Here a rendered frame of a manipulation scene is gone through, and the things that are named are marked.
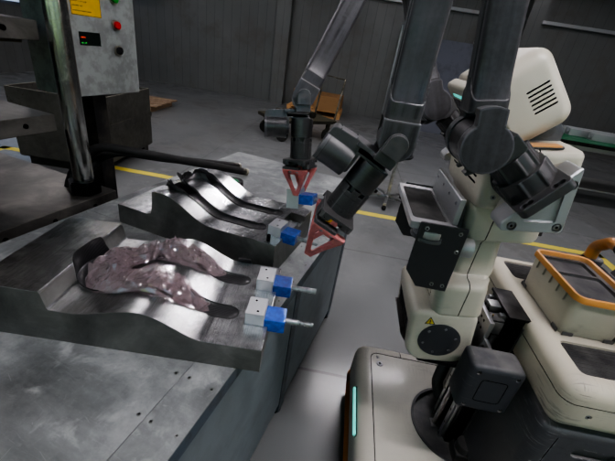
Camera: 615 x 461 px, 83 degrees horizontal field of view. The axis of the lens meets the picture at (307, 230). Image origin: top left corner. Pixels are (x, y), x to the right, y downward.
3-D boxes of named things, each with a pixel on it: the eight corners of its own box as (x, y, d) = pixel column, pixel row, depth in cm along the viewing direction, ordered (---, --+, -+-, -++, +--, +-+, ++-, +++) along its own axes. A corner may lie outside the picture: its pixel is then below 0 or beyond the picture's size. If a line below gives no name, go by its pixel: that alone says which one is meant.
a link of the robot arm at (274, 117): (311, 88, 86) (308, 92, 94) (264, 85, 85) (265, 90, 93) (309, 138, 89) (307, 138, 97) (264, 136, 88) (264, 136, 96)
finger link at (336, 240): (290, 251, 63) (319, 213, 59) (296, 232, 70) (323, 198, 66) (320, 271, 64) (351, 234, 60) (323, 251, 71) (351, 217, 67)
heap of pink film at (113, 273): (230, 267, 81) (231, 238, 77) (204, 319, 65) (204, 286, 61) (119, 250, 81) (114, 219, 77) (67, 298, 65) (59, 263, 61)
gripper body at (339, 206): (317, 218, 60) (342, 185, 57) (321, 196, 69) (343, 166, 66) (347, 238, 61) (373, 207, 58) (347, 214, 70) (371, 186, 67)
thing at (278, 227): (318, 249, 93) (322, 231, 90) (312, 257, 89) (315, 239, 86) (275, 234, 96) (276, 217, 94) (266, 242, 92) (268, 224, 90)
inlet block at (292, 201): (336, 209, 98) (337, 190, 97) (330, 213, 94) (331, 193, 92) (293, 204, 103) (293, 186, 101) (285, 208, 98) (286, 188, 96)
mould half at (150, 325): (279, 286, 87) (284, 249, 82) (259, 372, 64) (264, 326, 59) (80, 254, 86) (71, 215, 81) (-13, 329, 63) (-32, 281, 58)
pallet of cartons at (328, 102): (341, 114, 834) (344, 95, 813) (339, 120, 760) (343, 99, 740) (292, 105, 839) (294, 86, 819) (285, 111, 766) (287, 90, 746)
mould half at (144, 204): (307, 235, 112) (314, 196, 106) (272, 275, 90) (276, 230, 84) (178, 195, 125) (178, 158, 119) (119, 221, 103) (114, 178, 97)
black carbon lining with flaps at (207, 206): (285, 217, 105) (288, 187, 101) (260, 240, 92) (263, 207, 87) (188, 187, 114) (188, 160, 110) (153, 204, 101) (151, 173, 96)
